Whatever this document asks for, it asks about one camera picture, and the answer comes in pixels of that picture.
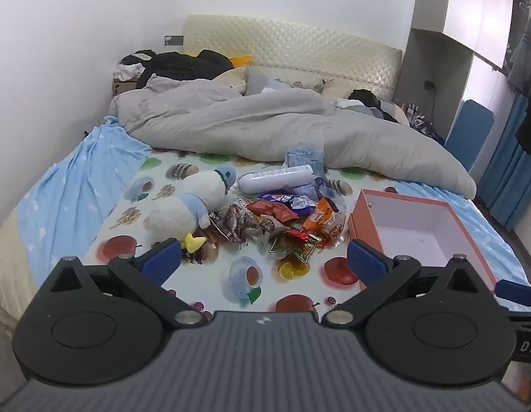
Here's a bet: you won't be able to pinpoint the dark blue plastic wrapper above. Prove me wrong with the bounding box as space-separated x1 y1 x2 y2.
291 177 347 202

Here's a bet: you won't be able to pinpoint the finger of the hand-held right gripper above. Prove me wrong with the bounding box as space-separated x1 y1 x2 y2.
495 280 531 310

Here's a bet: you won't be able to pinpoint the grey hanging jacket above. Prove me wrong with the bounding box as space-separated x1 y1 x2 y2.
507 15 531 95

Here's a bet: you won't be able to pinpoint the beige pillow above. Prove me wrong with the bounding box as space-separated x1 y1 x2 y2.
323 78 409 125

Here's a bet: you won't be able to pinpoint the white tube package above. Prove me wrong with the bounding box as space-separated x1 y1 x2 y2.
237 164 314 194

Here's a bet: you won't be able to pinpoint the black cloth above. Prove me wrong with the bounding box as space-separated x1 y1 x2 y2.
348 89 399 122

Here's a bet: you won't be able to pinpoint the orange cardboard box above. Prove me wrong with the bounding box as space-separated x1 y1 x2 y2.
348 189 498 297

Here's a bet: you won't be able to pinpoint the grey wardrobe cabinet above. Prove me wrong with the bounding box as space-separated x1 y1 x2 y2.
403 0 516 138

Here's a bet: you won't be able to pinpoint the fruit printed sheet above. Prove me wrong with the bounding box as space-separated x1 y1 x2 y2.
91 148 403 316

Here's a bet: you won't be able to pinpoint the black hanging garment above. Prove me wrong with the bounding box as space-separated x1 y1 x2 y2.
516 90 531 155

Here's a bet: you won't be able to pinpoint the black clothes heap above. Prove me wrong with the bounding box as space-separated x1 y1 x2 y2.
136 49 235 91

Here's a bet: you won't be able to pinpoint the brown cardboard box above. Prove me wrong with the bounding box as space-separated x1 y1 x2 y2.
111 78 139 97

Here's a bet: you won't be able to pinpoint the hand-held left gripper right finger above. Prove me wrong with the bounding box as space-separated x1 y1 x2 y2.
321 239 483 327

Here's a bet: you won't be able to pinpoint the blue curtain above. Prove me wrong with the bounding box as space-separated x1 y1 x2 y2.
477 90 531 230

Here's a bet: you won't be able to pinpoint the white plush duck toy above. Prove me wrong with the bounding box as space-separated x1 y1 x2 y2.
143 164 238 252

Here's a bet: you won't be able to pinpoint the white and black clothes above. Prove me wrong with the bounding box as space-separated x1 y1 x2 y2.
115 50 157 82

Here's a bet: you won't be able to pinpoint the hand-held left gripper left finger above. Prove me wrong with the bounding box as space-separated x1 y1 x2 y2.
48 238 209 329

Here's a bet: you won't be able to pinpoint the light blue bed sheet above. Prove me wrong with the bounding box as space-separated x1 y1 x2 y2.
16 116 531 293

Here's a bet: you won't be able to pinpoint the blue padded board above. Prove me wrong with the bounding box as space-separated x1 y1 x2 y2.
445 100 494 172

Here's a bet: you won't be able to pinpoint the cream quilted headboard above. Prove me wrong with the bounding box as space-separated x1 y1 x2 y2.
182 14 403 95

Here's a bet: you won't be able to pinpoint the grey duvet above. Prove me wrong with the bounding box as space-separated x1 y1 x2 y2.
108 66 477 198

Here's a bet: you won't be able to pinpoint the pale blue plastic bag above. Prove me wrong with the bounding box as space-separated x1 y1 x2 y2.
282 139 326 176

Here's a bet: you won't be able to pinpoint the cream quilted mattress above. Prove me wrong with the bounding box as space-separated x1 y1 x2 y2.
0 210 36 331

